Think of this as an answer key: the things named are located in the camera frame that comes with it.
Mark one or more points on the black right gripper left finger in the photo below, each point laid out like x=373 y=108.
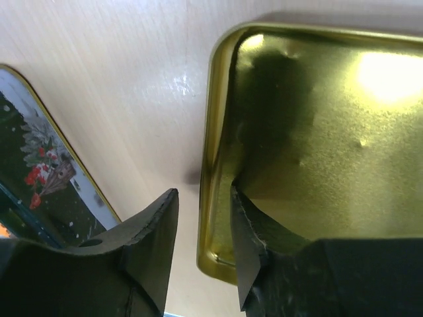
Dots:
x=121 y=272

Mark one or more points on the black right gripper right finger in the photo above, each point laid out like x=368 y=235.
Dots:
x=282 y=274

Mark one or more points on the gold tin lid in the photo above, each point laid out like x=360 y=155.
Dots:
x=321 y=127

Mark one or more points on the gold square tin box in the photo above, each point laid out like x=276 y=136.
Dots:
x=47 y=195

